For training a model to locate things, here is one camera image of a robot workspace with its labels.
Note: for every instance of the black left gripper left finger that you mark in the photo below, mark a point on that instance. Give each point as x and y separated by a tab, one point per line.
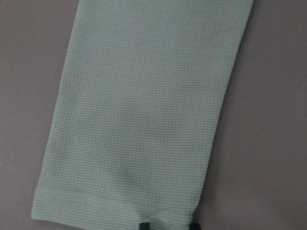
144	226

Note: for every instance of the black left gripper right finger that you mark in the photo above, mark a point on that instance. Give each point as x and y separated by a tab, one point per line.
194	226

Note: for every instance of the olive green long-sleeve shirt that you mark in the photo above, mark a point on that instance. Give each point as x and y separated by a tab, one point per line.
138	104

